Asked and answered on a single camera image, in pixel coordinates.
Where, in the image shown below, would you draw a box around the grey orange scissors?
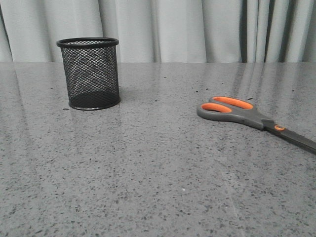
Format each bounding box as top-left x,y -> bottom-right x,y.
197,96 -> 316,154

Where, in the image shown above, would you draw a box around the black mesh pen holder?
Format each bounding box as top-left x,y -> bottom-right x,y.
56,37 -> 120,110

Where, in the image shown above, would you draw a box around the light grey curtain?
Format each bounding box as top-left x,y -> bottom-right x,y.
0,0 -> 316,63

